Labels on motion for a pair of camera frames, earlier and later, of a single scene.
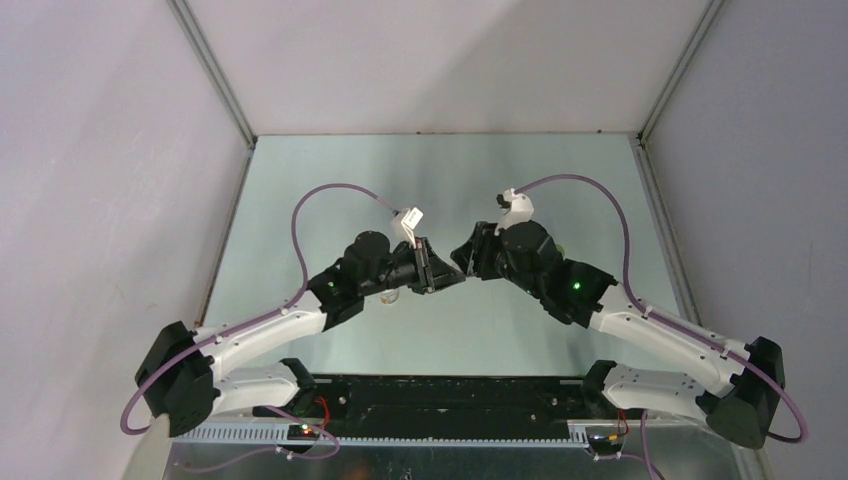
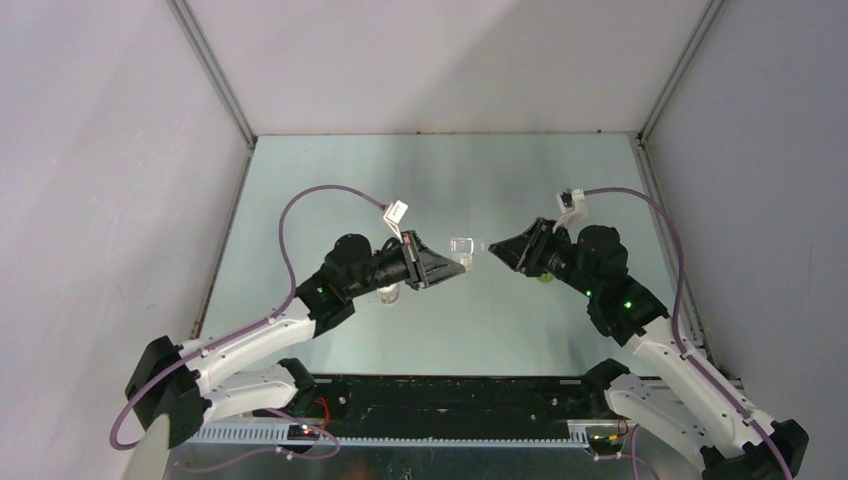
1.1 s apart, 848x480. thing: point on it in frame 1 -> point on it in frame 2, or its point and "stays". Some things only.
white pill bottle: (389, 296) stays
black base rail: (455, 407) stays
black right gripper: (474, 255) -> (524, 252)
